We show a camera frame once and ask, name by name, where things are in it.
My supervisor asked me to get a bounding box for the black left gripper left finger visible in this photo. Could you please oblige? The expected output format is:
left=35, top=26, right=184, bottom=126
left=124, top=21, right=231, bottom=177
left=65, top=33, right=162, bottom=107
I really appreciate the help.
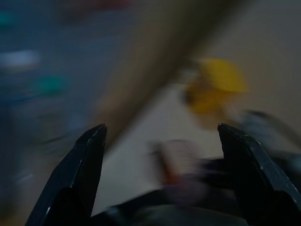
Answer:
left=24, top=124, right=108, bottom=226

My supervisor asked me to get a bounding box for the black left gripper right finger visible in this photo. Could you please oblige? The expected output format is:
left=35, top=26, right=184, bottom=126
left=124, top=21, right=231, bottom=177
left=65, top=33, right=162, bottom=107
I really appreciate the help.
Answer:
left=217, top=122, right=301, bottom=226

